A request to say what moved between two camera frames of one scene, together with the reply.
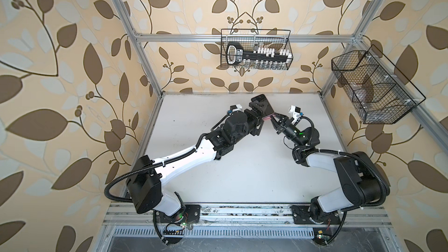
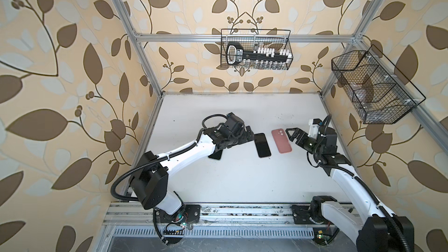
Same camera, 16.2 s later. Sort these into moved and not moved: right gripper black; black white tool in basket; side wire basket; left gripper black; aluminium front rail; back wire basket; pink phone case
Moved: left gripper black; pink phone case; right gripper black
Not moved: side wire basket; black white tool in basket; back wire basket; aluminium front rail
